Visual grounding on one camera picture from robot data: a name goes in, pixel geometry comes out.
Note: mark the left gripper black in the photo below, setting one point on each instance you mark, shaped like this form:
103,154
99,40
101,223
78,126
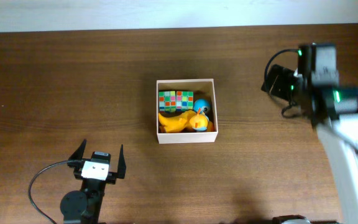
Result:
112,176

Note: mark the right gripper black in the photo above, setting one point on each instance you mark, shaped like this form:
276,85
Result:
278,83

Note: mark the yellow rubber duck toy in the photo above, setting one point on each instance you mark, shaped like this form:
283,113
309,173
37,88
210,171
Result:
176,124

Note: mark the blue ball toy with eye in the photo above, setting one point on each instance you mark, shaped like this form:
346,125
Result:
202,105

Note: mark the Rubik's cube one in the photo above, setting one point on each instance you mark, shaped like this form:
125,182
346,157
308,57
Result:
167,101
184,100

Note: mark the orange blue duck toy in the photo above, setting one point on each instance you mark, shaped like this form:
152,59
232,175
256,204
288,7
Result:
201,123

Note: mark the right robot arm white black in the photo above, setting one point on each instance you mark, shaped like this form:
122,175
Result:
313,91

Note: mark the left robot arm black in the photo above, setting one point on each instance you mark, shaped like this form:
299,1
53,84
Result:
84,205

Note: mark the white cardboard box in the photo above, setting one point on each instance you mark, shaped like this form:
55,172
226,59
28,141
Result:
202,89

